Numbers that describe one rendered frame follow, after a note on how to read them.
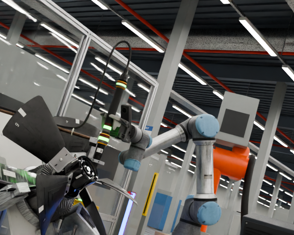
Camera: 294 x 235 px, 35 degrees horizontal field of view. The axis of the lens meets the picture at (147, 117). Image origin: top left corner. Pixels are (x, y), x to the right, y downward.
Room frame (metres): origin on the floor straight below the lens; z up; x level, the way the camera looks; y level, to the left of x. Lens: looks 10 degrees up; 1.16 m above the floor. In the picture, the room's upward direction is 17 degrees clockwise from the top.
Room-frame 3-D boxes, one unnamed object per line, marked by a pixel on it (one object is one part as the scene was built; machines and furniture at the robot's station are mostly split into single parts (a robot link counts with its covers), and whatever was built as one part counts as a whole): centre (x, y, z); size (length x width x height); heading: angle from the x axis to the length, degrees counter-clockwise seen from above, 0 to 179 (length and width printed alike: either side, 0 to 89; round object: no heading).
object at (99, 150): (1.96, 0.15, 1.46); 0.04 x 0.04 x 0.46
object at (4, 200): (1.71, 0.40, 1.03); 0.15 x 0.10 x 0.14; 56
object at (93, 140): (1.96, 0.16, 1.31); 0.09 x 0.07 x 0.10; 91
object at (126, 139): (2.05, 0.09, 1.44); 0.12 x 0.08 x 0.09; 146
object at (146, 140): (2.18, 0.00, 1.44); 0.11 x 0.08 x 0.09; 146
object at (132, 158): (2.20, 0.00, 1.34); 0.11 x 0.08 x 0.11; 15
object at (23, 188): (1.68, 0.35, 1.08); 0.07 x 0.04 x 0.06; 156
